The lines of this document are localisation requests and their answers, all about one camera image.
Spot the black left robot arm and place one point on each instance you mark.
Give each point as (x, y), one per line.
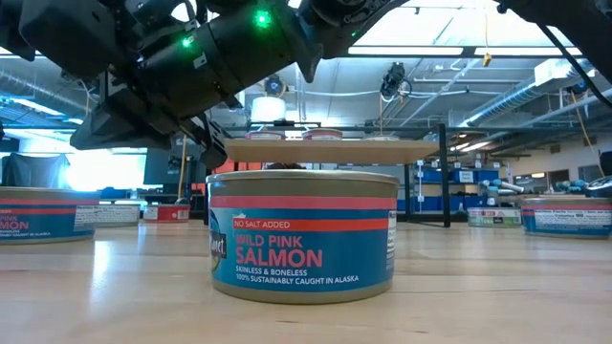
(229, 52)

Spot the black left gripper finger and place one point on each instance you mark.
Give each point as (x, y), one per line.
(212, 145)

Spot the pale blue robot arm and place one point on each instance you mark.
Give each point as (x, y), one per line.
(571, 185)
(502, 186)

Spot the ribbed silver ventilation duct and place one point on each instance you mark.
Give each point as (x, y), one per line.
(43, 93)

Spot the white cylindrical lamp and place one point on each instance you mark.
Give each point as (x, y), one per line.
(268, 109)

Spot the silver-top seafood can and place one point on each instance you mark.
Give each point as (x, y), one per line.
(117, 215)

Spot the round black ceiling device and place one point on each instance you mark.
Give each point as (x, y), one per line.
(275, 86)

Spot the wooden shelf with black frame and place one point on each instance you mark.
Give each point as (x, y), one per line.
(330, 152)

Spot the green-label tuna can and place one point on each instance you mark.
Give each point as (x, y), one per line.
(494, 217)

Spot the dark fabric cover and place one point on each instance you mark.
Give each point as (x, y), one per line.
(33, 169)

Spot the yellow pendant connector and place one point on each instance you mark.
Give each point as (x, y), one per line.
(487, 59)

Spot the black monitor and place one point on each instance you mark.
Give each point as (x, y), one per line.
(165, 167)

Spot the blue bin storage shelving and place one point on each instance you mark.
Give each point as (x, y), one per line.
(449, 177)

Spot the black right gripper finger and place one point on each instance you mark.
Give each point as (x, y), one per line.
(334, 26)

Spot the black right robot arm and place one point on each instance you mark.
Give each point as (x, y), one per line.
(574, 28)

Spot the rectangular ceiling light panel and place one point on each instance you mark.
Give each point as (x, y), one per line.
(526, 51)
(406, 50)

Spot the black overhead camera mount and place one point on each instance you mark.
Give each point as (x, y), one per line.
(394, 79)

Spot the bright window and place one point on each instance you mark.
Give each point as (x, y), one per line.
(105, 169)

